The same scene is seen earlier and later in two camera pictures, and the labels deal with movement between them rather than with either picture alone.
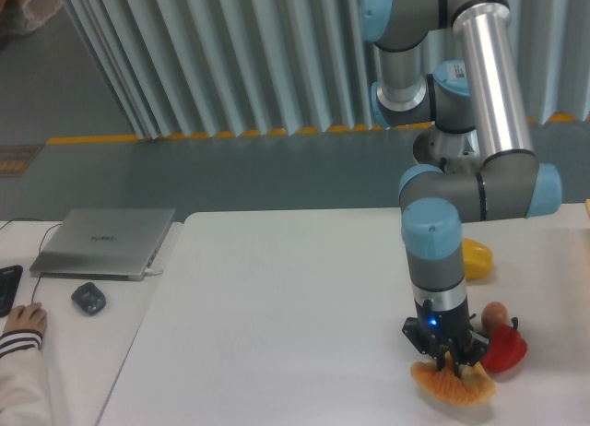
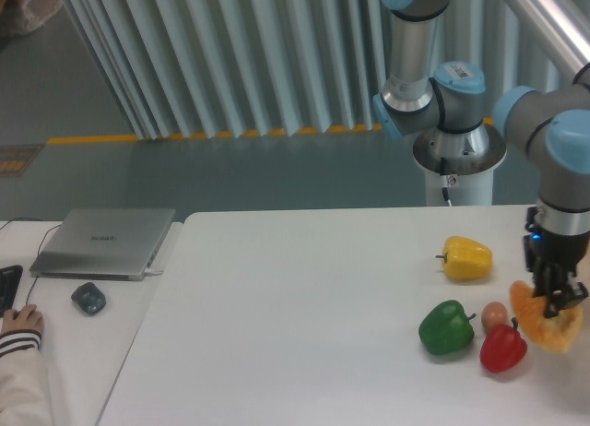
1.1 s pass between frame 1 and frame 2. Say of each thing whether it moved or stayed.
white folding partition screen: stayed
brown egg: stayed
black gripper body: moved
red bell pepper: stayed
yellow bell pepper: stayed
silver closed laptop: stayed
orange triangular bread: moved
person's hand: stayed
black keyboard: stayed
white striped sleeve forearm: stayed
